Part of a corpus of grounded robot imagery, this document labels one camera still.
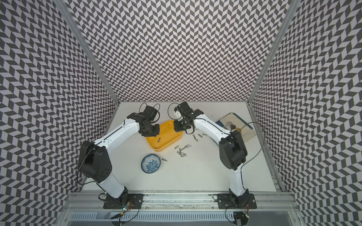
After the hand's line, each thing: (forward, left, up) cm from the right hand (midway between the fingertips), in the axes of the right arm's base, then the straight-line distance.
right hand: (177, 129), depth 88 cm
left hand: (-3, +13, -1) cm, 13 cm away
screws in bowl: (-18, +15, -11) cm, 26 cm away
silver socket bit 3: (+4, -16, -14) cm, 21 cm away
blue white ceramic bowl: (-15, +18, -7) cm, 25 cm away
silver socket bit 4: (+3, -11, -13) cm, 17 cm away
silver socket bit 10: (-10, -3, -13) cm, 17 cm away
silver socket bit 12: (-14, +9, -12) cm, 21 cm away
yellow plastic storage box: (+2, +7, -10) cm, 13 cm away
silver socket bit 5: (0, -13, -14) cm, 19 cm away
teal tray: (+18, -42, -13) cm, 48 cm away
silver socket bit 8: (-8, -3, -11) cm, 14 cm away
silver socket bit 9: (-10, -1, -13) cm, 16 cm away
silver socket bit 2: (+5, -19, -15) cm, 25 cm away
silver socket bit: (-1, +13, -11) cm, 18 cm away
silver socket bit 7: (-6, -7, -10) cm, 14 cm away
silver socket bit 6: (-7, 0, -10) cm, 12 cm away
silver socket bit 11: (-12, -4, -12) cm, 17 cm away
